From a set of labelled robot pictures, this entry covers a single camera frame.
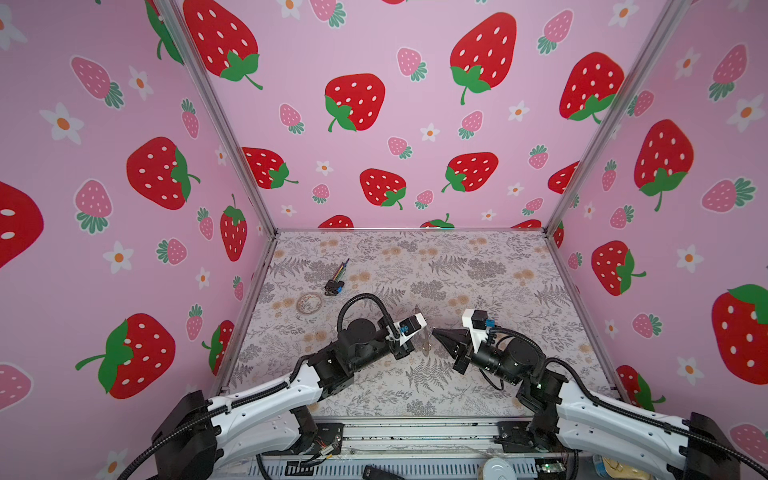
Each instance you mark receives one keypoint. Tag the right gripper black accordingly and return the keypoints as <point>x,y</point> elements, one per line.
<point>454,339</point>

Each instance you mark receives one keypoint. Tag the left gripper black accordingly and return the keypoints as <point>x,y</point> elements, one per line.
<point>401,352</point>

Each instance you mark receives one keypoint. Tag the grey perforated metal ring disc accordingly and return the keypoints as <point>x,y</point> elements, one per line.
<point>309,304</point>

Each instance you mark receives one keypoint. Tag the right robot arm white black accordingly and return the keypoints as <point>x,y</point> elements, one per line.
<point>566,413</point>

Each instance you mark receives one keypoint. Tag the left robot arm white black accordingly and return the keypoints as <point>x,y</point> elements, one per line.
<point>200,434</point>

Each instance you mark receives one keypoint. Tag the white round puck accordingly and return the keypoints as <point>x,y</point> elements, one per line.
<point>497,469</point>

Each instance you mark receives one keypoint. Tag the black device at front edge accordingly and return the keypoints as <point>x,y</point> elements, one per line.
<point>371,472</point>

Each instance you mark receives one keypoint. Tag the green circuit board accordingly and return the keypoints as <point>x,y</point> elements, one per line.
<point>550,470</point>

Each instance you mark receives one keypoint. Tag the gold computer mouse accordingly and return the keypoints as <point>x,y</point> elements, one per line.
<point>611,469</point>

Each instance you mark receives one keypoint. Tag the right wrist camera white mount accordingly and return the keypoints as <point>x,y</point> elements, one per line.
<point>478,323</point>

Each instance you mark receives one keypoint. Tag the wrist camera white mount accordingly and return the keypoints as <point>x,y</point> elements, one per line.
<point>478,323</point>
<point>404,331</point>

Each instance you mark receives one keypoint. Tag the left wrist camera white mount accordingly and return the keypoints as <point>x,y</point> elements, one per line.
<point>404,331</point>

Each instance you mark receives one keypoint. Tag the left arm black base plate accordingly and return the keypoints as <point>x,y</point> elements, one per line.
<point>315,438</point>

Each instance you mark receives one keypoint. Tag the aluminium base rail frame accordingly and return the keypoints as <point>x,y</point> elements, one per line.
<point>437,448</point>

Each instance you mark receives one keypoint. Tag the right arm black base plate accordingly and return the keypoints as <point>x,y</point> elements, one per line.
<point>516,437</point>

